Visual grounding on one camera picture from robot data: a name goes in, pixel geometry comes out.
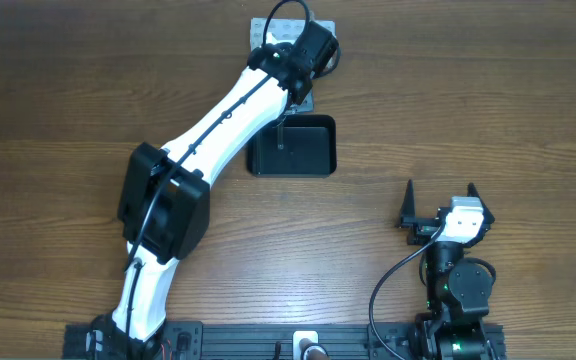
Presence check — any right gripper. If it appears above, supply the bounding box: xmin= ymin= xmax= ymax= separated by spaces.
xmin=400 ymin=179 xmax=496 ymax=246

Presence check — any black tray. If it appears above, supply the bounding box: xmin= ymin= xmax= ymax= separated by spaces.
xmin=245 ymin=114 xmax=338 ymax=179

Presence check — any white test tube rack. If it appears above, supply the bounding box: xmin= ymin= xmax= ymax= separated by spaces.
xmin=250 ymin=18 xmax=337 ymax=56

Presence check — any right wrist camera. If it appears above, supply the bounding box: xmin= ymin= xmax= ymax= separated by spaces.
xmin=440 ymin=196 xmax=485 ymax=245

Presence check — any mounting rail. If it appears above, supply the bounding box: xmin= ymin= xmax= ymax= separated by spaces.
xmin=62 ymin=321 xmax=507 ymax=360

